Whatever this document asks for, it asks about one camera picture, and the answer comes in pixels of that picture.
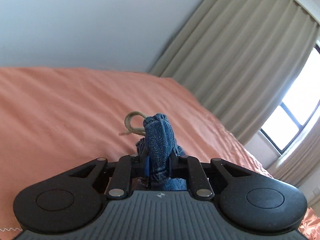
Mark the beige left curtain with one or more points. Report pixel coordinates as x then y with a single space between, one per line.
239 57

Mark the beige right curtain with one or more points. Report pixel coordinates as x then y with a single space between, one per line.
297 165

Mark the orange bed sheet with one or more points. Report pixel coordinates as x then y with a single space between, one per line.
54 119

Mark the blue denim jeans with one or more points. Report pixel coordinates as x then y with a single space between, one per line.
158 145

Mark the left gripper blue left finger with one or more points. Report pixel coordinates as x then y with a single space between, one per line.
123 172

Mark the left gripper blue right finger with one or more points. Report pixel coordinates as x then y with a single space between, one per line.
190 169

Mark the black framed window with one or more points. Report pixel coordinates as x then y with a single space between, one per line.
296 108

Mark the beige curtain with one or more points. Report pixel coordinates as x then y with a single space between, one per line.
239 57
297 165

